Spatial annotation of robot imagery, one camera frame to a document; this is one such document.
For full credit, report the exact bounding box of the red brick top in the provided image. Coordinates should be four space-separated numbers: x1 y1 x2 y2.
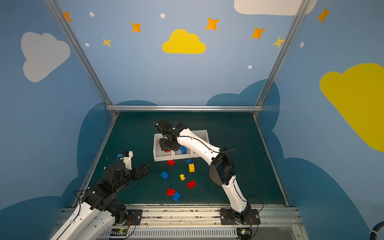
167 160 175 166

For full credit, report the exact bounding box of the red brick bottom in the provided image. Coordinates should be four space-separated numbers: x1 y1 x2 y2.
167 189 176 196

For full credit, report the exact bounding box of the blue brick bottom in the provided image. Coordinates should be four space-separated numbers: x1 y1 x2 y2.
172 192 181 202

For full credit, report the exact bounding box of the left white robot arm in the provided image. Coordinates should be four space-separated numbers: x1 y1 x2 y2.
51 160 152 240

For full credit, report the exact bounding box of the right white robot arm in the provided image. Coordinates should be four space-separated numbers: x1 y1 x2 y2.
156 119 252 224

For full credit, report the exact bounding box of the white middle bin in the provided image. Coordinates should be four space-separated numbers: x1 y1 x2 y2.
171 144 192 160

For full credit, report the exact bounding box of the white bin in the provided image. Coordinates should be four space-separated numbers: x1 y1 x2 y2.
171 144 192 160
153 134 174 162
191 130 210 158

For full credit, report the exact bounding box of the white left bin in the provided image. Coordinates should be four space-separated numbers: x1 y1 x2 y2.
153 134 174 162

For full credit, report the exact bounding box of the white right bin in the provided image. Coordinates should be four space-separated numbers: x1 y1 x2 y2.
191 130 210 158

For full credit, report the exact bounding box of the left controller board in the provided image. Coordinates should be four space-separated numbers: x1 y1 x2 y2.
109 229 129 239

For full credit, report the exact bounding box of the controller board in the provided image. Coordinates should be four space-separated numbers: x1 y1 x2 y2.
109 229 129 239
236 228 253 240

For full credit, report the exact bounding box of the right controller board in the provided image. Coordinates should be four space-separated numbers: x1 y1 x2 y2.
236 228 253 240

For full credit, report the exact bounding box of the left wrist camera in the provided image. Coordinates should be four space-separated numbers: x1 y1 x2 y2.
118 151 134 170

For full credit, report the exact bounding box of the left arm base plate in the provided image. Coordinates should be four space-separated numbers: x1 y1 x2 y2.
119 209 143 226

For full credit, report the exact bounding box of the horizontal aluminium frame bar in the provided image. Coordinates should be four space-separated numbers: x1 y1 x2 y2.
106 105 263 112

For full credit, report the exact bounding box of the left aluminium frame post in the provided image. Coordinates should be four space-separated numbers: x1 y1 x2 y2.
45 0 113 107

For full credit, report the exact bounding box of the aluminium frame post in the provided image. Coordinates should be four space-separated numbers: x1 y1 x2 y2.
253 0 312 120
45 0 113 107

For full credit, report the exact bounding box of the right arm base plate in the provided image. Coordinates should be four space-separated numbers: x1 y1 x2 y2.
220 208 261 225

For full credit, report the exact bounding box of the right aluminium frame post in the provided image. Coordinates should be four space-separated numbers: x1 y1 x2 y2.
253 0 312 120

